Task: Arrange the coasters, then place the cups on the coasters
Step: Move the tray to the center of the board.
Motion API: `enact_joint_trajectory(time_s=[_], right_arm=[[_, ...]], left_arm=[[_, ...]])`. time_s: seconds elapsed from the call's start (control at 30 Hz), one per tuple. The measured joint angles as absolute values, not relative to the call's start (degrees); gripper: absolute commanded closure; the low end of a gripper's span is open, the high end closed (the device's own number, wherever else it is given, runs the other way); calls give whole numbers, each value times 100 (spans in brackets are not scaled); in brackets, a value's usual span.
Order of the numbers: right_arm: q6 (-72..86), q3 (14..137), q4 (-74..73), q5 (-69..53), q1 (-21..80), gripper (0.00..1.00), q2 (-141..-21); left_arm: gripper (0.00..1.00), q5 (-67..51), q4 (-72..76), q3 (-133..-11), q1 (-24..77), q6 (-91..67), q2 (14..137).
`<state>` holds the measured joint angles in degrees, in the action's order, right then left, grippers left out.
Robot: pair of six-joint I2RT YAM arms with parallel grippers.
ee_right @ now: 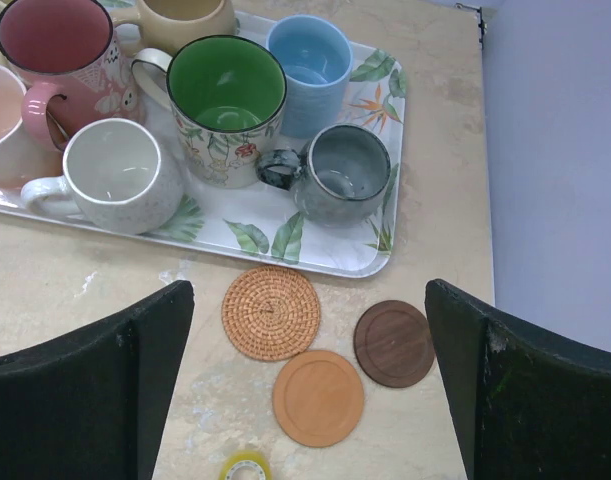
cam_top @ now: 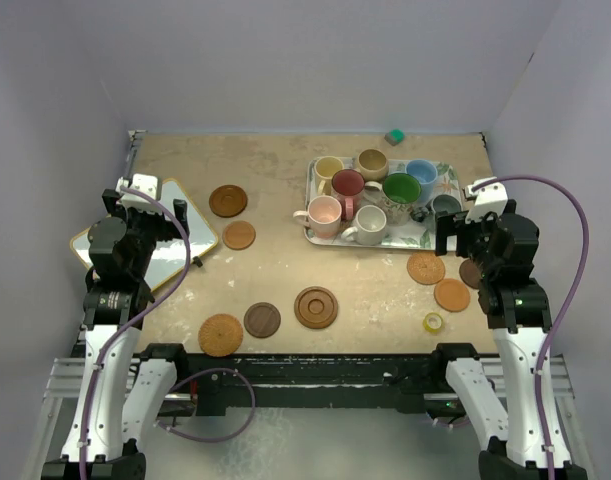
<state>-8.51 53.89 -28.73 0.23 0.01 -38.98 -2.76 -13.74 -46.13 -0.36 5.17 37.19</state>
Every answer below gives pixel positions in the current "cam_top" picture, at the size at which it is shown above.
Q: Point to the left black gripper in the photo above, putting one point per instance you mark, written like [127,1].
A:
[167,229]

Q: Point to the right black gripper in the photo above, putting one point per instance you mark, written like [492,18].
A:
[454,223]

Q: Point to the floral serving tray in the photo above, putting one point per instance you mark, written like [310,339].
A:
[410,236]

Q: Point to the brown ringed wooden saucer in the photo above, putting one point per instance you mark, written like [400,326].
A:
[227,201]

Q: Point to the light wood round coaster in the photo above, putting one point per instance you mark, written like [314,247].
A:
[239,235]

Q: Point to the woven rattan coaster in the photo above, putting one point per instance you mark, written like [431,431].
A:
[425,268]
[220,335]

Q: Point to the dark walnut round coaster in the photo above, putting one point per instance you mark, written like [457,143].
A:
[262,320]

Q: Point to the large brown ringed saucer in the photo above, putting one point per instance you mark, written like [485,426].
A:
[316,307]

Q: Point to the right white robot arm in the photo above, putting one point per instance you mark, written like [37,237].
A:
[520,437]

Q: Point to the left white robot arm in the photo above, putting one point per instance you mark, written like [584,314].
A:
[101,444]

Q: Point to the grey cup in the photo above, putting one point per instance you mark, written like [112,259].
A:
[444,203]

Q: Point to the right dark wood coaster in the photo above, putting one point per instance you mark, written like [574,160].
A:
[470,274]

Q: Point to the light blue cup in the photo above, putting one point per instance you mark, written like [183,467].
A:
[425,172]

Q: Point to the right light wood coaster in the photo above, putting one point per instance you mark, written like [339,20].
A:
[452,295]

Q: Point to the tan wooden cup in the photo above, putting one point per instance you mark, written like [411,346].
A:
[372,164]

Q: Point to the green floral mug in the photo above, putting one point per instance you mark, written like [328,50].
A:
[395,195]

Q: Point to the white beige mug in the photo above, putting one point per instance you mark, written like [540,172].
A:
[368,227]

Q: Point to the yellow tape roll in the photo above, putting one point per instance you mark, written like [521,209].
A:
[433,322]

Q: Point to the green eraser block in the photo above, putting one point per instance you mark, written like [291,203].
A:
[395,137]

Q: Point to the red pink mug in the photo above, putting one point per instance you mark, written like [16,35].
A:
[347,186]

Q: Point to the yellow mug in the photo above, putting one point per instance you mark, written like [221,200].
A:
[324,170]

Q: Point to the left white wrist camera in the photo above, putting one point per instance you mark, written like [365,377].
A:
[141,192]

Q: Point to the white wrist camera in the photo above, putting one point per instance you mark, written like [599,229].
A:
[488,196]
[141,192]

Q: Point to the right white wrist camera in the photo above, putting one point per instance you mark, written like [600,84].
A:
[488,196]

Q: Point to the black aluminium base frame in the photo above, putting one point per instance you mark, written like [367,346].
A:
[406,383]

